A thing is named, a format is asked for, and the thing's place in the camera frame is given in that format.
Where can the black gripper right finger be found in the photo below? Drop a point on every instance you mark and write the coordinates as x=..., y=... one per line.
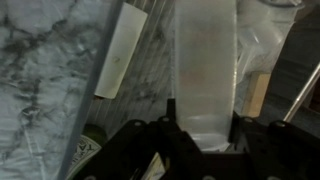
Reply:
x=273, y=153

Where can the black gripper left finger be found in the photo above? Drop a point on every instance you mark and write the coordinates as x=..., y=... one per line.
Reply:
x=150, y=153

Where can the translucent white plastic bottle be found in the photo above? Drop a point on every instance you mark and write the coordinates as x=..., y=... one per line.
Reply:
x=205, y=66

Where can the small white rectangular tube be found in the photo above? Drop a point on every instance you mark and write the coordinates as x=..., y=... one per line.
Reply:
x=120, y=53

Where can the dark office chair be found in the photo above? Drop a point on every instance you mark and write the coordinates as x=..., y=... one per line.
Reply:
x=300, y=50

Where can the translucent white plastic cup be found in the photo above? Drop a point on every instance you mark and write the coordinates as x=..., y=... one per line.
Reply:
x=263, y=33

